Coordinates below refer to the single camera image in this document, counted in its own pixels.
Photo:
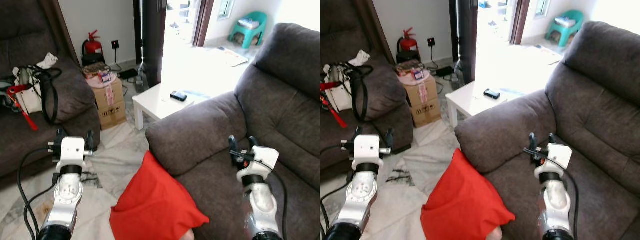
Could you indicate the white side table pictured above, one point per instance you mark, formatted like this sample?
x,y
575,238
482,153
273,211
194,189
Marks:
x,y
155,102
467,100

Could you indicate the teal plastic chair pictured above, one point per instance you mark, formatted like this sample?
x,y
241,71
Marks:
x,y
258,32
575,30

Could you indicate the dark grey armchair sofa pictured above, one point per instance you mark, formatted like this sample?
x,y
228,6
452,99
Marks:
x,y
75,95
387,95

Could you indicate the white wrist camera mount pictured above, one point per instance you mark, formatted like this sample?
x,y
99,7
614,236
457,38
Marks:
x,y
560,155
72,150
265,157
367,147

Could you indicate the brown door frame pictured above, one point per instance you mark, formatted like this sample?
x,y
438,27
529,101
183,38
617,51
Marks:
x,y
518,21
202,22

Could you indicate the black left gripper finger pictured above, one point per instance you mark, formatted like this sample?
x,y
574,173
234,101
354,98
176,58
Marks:
x,y
90,139
389,138
358,135
60,137

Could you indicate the black wall socket plug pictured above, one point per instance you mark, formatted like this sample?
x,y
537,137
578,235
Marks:
x,y
431,42
115,44

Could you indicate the brown cardboard box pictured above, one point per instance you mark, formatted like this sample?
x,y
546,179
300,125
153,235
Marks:
x,y
111,107
425,106

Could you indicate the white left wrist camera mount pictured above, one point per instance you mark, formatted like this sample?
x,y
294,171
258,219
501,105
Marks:
x,y
367,147
72,150

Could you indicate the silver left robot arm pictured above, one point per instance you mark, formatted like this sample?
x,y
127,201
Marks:
x,y
67,195
360,195

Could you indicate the large dark grey sofa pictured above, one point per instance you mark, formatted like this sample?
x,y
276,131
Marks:
x,y
280,110
590,110

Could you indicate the white paper sheet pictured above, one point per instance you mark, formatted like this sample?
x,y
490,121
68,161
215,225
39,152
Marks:
x,y
232,56
545,54

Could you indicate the red fire extinguisher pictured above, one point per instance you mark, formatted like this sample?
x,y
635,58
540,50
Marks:
x,y
409,45
93,47

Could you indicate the white blue paper stack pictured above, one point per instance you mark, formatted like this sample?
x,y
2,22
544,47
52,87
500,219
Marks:
x,y
564,21
248,23

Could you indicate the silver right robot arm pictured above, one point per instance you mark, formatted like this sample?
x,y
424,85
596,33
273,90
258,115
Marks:
x,y
555,200
260,200

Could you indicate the white crumpled cloth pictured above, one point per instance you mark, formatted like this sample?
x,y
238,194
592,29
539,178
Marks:
x,y
360,58
48,61

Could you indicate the small blue red packet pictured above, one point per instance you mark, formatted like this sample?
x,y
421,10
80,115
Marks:
x,y
418,74
105,77

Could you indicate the brown patterned flat box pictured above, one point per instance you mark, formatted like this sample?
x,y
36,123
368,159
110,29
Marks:
x,y
95,71
409,67

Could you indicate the dark door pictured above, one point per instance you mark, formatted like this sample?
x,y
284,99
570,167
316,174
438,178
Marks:
x,y
150,40
464,39

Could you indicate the red pillow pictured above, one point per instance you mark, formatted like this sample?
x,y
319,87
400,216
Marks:
x,y
465,205
155,205

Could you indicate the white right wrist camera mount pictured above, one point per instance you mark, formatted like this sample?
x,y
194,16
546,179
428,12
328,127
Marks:
x,y
265,157
560,155

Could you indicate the black power adapter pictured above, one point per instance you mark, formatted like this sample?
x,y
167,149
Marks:
x,y
127,73
444,71

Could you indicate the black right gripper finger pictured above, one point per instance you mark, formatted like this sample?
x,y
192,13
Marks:
x,y
552,140
253,142
233,143
533,140

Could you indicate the pink plate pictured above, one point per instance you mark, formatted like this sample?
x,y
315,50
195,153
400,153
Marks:
x,y
111,80
426,77

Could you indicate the small black device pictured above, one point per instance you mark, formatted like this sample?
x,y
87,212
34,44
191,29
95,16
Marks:
x,y
178,96
492,93

